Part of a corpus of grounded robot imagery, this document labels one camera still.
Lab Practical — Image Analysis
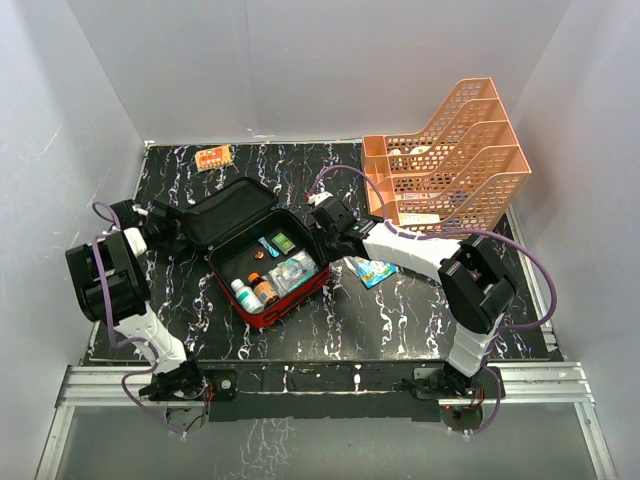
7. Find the brown medicine bottle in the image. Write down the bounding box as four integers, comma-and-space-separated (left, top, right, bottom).
248, 272, 279, 307

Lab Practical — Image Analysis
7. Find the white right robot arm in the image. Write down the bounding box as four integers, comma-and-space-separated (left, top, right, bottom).
307, 193, 516, 397

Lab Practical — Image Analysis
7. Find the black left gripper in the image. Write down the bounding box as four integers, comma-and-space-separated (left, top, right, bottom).
143, 200, 199, 257

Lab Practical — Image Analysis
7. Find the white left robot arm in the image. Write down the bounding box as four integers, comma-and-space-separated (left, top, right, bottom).
65, 200, 207, 400

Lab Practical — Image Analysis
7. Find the red black medicine case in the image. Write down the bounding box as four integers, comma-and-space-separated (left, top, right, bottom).
181, 177, 330, 329

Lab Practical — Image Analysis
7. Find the orange snack packet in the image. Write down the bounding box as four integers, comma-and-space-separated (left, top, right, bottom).
195, 145, 233, 172

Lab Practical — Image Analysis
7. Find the blue cotton swab bag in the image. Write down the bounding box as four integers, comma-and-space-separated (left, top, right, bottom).
345, 256, 397, 289

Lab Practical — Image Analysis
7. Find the teal round tape packet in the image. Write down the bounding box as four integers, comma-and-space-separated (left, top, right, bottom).
269, 250, 319, 297

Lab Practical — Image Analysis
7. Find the small teal packet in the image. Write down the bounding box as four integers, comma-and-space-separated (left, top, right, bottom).
258, 237, 280, 258

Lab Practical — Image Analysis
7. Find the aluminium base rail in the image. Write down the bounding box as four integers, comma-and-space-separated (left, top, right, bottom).
35, 361, 617, 479

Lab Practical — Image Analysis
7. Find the white green pill bottle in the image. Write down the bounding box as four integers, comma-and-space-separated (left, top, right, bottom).
231, 279, 264, 314

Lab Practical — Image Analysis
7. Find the orange mesh file organizer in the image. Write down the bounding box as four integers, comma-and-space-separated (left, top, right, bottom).
361, 77, 532, 233

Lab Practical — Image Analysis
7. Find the green wind oil box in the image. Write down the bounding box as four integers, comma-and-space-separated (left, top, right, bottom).
272, 232, 296, 255

